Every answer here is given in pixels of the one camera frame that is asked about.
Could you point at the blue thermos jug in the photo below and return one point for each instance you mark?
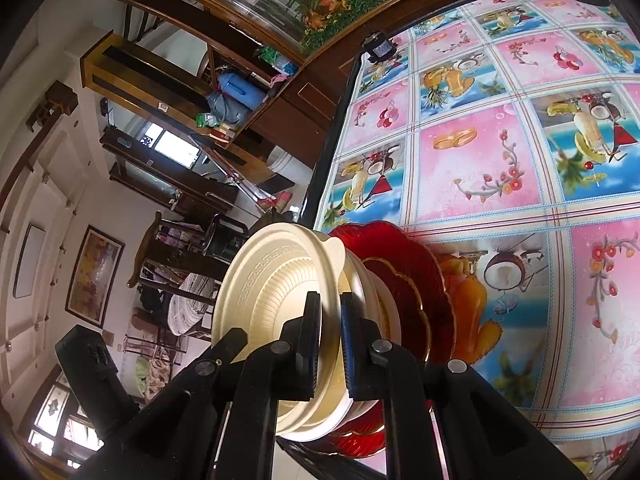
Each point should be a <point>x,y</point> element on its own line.
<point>240,90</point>

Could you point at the black kettle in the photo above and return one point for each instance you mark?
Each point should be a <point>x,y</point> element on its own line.
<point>222,245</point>

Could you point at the green white packet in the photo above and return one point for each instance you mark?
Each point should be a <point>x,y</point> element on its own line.
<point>275,60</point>

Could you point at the wooden cabinet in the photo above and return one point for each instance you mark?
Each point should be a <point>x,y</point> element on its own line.
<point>300,105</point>

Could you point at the fruit printed tablecloth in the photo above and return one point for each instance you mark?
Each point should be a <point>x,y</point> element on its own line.
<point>475,110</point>

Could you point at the white plastic bucket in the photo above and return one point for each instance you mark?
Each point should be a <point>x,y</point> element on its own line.
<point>290,170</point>

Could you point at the wooden pillar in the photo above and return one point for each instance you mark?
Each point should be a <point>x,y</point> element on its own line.
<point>150,75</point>

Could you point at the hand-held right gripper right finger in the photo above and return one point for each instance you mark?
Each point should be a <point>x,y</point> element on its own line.
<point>348,350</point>

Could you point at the green snack packet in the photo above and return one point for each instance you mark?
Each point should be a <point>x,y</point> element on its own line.
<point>206,120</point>

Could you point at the small black device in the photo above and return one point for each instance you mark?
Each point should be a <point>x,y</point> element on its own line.
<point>380,49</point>

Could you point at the black dining table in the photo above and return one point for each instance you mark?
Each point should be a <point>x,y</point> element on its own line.
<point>325,150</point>

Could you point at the framed wall painting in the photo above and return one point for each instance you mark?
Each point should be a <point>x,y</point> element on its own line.
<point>95,275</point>

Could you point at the wooden chair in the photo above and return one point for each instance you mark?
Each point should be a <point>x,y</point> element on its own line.
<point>150,240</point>

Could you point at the large red plastic plate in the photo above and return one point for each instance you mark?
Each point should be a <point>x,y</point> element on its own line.
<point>400,245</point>

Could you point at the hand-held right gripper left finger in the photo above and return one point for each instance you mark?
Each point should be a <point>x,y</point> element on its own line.
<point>307,350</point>

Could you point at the striped seat cushion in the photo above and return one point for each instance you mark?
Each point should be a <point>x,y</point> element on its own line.
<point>192,305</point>

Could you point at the window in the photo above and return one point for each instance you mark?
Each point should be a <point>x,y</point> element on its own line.
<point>175,147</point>

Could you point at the small beige disposable bowl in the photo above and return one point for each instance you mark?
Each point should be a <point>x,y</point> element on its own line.
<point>260,300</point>

